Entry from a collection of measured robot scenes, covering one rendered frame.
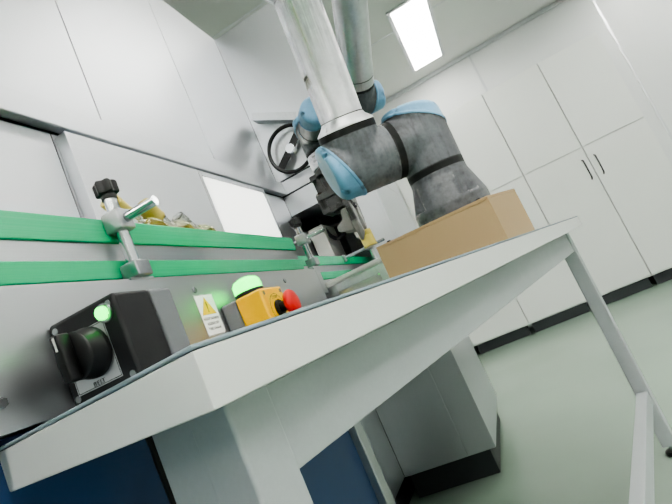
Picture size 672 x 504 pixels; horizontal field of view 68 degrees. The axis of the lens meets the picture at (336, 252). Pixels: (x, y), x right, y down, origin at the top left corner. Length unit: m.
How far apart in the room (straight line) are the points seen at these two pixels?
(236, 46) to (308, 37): 1.46
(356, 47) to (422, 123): 0.27
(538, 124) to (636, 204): 1.05
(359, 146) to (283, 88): 1.34
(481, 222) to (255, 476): 0.66
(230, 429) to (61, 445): 0.12
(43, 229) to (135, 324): 0.18
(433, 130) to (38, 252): 0.69
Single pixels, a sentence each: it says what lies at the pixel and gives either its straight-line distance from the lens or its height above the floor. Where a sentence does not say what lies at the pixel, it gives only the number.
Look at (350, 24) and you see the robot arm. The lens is 1.14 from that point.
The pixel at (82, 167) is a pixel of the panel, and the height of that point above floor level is 1.24.
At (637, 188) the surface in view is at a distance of 4.84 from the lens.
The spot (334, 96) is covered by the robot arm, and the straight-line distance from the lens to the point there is 0.95.
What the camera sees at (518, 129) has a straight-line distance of 4.82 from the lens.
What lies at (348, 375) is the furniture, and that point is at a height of 0.69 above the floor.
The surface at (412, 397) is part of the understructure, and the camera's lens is 2.03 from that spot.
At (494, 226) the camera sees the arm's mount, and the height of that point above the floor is 0.78.
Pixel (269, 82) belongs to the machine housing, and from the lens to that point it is 2.28.
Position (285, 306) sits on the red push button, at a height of 0.79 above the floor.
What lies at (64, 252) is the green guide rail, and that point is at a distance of 0.61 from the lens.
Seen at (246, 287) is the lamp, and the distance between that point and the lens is 0.73.
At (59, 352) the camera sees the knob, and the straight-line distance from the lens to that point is 0.46.
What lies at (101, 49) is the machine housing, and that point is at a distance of 1.58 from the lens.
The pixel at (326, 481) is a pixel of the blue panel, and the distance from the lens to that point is 0.89.
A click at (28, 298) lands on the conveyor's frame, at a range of 0.52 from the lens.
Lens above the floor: 0.73
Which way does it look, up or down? 8 degrees up
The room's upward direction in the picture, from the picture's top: 24 degrees counter-clockwise
